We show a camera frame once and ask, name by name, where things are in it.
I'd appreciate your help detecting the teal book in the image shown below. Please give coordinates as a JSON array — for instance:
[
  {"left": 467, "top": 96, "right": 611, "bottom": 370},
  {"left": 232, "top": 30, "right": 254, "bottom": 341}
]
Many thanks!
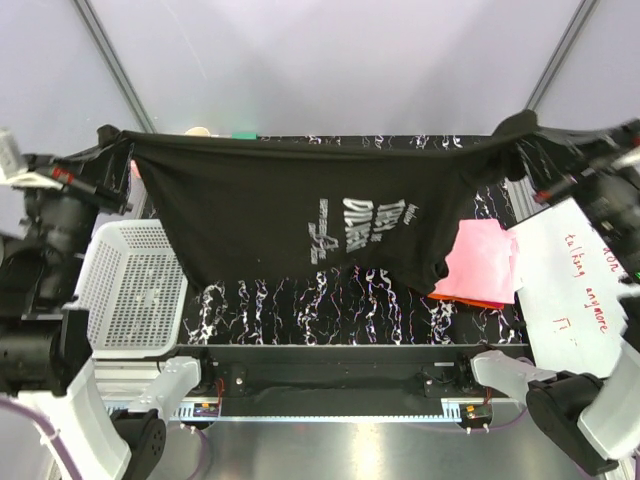
[{"left": 231, "top": 132, "right": 258, "bottom": 140}]

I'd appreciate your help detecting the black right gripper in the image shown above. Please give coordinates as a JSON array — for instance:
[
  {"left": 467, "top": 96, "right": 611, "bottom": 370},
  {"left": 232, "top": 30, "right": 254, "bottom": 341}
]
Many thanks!
[{"left": 512, "top": 117, "right": 640, "bottom": 281}]

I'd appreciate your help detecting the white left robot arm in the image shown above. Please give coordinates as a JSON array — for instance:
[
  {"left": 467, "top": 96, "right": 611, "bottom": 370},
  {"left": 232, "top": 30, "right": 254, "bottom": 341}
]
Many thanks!
[{"left": 1, "top": 125, "right": 216, "bottom": 479}]

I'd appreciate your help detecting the white dry-erase board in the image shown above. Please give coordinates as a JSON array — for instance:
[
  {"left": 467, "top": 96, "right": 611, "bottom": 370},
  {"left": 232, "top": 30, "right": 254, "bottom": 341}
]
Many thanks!
[{"left": 512, "top": 200, "right": 639, "bottom": 378}]

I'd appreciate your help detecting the black marbled table mat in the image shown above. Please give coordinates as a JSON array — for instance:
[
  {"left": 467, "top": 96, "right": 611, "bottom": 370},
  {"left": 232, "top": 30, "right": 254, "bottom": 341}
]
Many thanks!
[{"left": 144, "top": 133, "right": 531, "bottom": 347}]

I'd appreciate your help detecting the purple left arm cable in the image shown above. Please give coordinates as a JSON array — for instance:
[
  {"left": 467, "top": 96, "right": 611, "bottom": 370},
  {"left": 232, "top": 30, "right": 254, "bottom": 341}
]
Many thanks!
[{"left": 0, "top": 394, "right": 211, "bottom": 480}]

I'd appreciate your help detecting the black printed t-shirt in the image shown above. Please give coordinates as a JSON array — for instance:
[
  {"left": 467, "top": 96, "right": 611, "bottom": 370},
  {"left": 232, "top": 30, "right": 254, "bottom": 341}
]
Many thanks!
[{"left": 54, "top": 110, "right": 624, "bottom": 296}]

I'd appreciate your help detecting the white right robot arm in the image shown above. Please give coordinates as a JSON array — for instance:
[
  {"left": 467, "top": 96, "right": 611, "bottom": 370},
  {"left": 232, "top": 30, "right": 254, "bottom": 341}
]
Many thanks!
[{"left": 453, "top": 112, "right": 639, "bottom": 476}]

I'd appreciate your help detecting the magenta folded t-shirt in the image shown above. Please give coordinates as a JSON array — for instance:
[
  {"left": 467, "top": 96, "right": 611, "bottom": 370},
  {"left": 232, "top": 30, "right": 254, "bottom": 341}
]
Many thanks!
[{"left": 461, "top": 299, "right": 505, "bottom": 310}]

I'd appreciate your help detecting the pink cube block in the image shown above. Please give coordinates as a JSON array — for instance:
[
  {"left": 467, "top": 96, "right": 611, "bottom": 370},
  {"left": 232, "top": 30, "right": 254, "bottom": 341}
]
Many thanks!
[{"left": 130, "top": 160, "right": 141, "bottom": 179}]

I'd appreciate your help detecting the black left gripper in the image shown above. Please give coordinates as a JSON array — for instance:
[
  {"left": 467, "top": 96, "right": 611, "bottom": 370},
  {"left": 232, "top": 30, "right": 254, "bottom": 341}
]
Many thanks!
[{"left": 6, "top": 131, "right": 133, "bottom": 297}]

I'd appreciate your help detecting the white slotted cable duct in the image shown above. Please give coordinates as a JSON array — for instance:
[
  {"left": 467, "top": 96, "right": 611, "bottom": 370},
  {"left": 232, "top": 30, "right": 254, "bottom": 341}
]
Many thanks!
[{"left": 105, "top": 401, "right": 220, "bottom": 422}]

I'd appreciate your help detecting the orange folded t-shirt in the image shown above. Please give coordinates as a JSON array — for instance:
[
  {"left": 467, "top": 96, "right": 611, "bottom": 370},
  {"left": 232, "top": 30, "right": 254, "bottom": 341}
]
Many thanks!
[{"left": 427, "top": 293, "right": 469, "bottom": 303}]

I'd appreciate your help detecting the white plastic laundry basket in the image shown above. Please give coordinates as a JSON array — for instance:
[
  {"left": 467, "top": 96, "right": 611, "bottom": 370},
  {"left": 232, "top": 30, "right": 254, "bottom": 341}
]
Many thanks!
[{"left": 74, "top": 219, "right": 188, "bottom": 360}]

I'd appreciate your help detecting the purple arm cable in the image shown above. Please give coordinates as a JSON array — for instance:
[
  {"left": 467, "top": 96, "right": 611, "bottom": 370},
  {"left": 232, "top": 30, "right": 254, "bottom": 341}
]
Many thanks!
[
  {"left": 0, "top": 394, "right": 211, "bottom": 480},
  {"left": 462, "top": 354, "right": 586, "bottom": 480}
]

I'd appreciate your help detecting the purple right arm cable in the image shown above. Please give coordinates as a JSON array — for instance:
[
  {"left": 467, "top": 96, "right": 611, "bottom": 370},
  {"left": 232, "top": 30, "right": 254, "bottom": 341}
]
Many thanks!
[{"left": 462, "top": 354, "right": 586, "bottom": 480}]

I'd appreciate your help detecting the light pink folded t-shirt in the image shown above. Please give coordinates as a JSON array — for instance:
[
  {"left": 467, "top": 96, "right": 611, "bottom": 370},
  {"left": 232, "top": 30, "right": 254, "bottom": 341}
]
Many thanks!
[{"left": 432, "top": 219, "right": 522, "bottom": 306}]

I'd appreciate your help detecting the yellow paper cup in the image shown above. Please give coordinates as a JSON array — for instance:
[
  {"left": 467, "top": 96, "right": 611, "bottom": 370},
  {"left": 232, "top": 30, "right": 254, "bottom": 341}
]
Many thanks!
[{"left": 185, "top": 126, "right": 211, "bottom": 137}]

